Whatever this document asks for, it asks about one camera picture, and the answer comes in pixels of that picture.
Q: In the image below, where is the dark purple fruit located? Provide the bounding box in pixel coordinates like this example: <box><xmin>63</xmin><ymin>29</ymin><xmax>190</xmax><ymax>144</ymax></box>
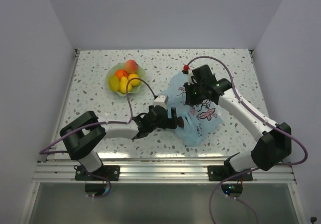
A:
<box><xmin>177</xmin><ymin>117</ymin><xmax>185</xmax><ymax>128</ymax></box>

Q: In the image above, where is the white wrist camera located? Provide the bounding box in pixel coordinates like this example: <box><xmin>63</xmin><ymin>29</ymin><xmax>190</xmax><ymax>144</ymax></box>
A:
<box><xmin>153</xmin><ymin>95</ymin><xmax>168</xmax><ymax>109</ymax></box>
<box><xmin>182</xmin><ymin>64</ymin><xmax>194</xmax><ymax>85</ymax></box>

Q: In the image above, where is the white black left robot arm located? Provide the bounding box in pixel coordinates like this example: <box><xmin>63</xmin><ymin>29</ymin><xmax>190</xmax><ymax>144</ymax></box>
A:
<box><xmin>60</xmin><ymin>105</ymin><xmax>178</xmax><ymax>180</ymax></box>

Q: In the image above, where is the yellow mango fruit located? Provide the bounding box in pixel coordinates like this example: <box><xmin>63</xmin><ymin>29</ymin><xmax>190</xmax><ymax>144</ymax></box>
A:
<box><xmin>108</xmin><ymin>75</ymin><xmax>120</xmax><ymax>92</ymax></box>

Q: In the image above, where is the light blue plastic bag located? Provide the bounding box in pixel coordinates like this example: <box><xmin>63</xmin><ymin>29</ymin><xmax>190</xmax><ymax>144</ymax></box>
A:
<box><xmin>161</xmin><ymin>73</ymin><xmax>223</xmax><ymax>146</ymax></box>

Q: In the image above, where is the red yellow peach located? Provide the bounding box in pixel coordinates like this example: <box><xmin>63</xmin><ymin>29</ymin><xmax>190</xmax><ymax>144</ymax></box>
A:
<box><xmin>124</xmin><ymin>59</ymin><xmax>139</xmax><ymax>74</ymax></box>

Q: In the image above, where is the yellow lemon fruit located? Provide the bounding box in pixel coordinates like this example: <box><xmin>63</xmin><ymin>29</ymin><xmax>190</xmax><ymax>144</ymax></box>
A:
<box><xmin>128</xmin><ymin>73</ymin><xmax>140</xmax><ymax>87</ymax></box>

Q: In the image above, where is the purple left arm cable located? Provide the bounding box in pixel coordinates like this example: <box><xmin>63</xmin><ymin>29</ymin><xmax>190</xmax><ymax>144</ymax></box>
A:
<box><xmin>39</xmin><ymin>78</ymin><xmax>158</xmax><ymax>156</ymax></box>

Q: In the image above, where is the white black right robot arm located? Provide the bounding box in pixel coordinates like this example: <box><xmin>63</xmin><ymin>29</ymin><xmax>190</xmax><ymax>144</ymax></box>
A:
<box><xmin>183</xmin><ymin>65</ymin><xmax>292</xmax><ymax>180</ymax></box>

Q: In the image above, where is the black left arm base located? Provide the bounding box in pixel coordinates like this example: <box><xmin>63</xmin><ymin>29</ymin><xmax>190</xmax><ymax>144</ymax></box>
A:
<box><xmin>74</xmin><ymin>165</ymin><xmax>120</xmax><ymax>181</ymax></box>

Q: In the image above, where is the orange fruit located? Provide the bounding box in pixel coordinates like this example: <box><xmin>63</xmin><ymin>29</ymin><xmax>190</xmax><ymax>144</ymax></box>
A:
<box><xmin>115</xmin><ymin>69</ymin><xmax>128</xmax><ymax>80</ymax></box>

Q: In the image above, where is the aluminium front mounting rail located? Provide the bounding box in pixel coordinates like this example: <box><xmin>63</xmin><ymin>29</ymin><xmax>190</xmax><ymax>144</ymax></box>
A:
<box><xmin>32</xmin><ymin>158</ymin><xmax>295</xmax><ymax>184</ymax></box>

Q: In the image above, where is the yellow pear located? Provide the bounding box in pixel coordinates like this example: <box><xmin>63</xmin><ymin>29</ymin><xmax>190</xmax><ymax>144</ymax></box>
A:
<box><xmin>119</xmin><ymin>77</ymin><xmax>128</xmax><ymax>94</ymax></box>

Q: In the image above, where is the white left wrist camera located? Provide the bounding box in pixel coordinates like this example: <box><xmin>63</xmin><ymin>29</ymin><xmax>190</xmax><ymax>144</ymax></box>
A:
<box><xmin>153</xmin><ymin>95</ymin><xmax>168</xmax><ymax>109</ymax></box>

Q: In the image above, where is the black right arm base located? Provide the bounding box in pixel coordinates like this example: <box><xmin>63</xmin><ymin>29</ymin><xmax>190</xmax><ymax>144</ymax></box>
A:
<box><xmin>207</xmin><ymin>158</ymin><xmax>253</xmax><ymax>181</ymax></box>

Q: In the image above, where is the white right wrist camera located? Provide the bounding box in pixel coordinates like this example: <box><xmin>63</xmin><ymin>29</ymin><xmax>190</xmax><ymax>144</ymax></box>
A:
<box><xmin>182</xmin><ymin>64</ymin><xmax>194</xmax><ymax>85</ymax></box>

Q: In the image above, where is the green wavy glass bowl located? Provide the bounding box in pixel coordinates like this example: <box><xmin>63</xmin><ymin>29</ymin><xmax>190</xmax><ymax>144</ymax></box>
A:
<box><xmin>105</xmin><ymin>60</ymin><xmax>146</xmax><ymax>96</ymax></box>

